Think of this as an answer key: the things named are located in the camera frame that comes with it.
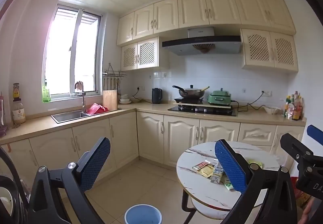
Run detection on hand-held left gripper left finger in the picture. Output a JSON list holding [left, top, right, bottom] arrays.
[[28, 137, 111, 224]]

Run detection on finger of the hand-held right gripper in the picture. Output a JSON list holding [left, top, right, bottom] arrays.
[[306, 124, 323, 140], [280, 133, 316, 164]]

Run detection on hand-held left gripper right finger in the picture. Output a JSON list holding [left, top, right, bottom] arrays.
[[214, 139, 298, 224]]

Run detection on small white drink carton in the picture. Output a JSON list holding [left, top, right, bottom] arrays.
[[210, 162, 225, 184]]

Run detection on blue plastic waste bin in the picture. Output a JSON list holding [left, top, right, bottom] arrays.
[[124, 204, 162, 224]]

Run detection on person's right hand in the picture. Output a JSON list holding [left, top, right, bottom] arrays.
[[299, 200, 323, 224]]

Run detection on group of condiment bottles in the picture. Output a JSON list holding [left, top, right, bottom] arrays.
[[284, 91, 303, 121]]

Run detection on white shell shaped bowl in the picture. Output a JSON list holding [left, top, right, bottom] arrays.
[[264, 106, 282, 115]]

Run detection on round white marble table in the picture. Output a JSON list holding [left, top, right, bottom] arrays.
[[176, 141, 282, 224]]

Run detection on red plastic basket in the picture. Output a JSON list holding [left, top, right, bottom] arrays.
[[86, 103, 109, 115]]

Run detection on steel kitchen sink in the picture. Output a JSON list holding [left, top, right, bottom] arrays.
[[51, 110, 87, 123]]

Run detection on steel faucet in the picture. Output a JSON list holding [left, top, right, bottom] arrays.
[[69, 81, 87, 114]]

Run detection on cream lower kitchen cabinets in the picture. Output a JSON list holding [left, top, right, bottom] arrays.
[[0, 102, 307, 189]]

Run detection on wooden cutting board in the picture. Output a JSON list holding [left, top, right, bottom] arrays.
[[103, 90, 118, 111]]

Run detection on black gas stove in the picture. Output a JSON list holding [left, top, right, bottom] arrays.
[[168, 105, 238, 117]]

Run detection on green electric cooker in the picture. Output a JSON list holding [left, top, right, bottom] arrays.
[[207, 88, 233, 105]]

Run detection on black induction cooker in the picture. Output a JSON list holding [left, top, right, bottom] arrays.
[[174, 97, 204, 104]]

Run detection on green dish soap bottle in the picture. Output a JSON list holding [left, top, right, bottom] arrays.
[[42, 85, 51, 103]]

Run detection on steel wok with lid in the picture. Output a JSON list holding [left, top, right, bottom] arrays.
[[172, 84, 210, 99]]

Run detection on black electric kettle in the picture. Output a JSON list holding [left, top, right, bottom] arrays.
[[151, 88, 163, 104]]

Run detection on wide cream lattice door cabinet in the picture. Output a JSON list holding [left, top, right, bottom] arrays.
[[240, 29, 299, 73]]

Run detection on black rimmed round container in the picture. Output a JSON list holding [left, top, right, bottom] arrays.
[[0, 176, 16, 224]]

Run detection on sliding glass window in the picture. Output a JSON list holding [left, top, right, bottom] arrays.
[[42, 3, 103, 102]]

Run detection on dark red holder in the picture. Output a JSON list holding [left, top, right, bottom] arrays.
[[0, 92, 9, 137]]

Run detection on small cream lattice door cabinet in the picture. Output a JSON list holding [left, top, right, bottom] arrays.
[[121, 37, 160, 71]]

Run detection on black range hood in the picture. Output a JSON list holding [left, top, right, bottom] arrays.
[[162, 27, 242, 56]]

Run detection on black power cable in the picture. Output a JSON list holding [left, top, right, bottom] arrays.
[[231, 92, 264, 110]]

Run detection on kettle power cable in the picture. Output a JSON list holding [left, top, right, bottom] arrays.
[[131, 86, 152, 103]]

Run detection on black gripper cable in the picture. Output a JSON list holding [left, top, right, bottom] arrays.
[[0, 147, 29, 224]]

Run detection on wall utensil rack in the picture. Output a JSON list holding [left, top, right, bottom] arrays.
[[102, 63, 127, 89]]

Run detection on cream upper wall cabinets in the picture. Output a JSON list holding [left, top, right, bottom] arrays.
[[117, 0, 296, 47]]

